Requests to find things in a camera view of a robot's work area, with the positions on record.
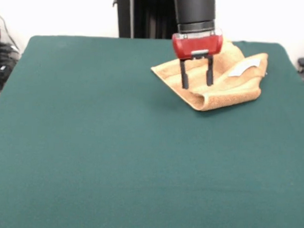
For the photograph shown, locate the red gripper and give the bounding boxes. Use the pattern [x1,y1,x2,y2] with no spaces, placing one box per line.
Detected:
[170,26,224,91]

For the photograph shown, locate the tan terry towel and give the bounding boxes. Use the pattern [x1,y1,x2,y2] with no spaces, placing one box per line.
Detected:
[149,33,270,115]

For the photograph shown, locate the dark green table cloth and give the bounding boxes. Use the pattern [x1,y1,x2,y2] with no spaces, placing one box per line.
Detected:
[0,32,304,228]

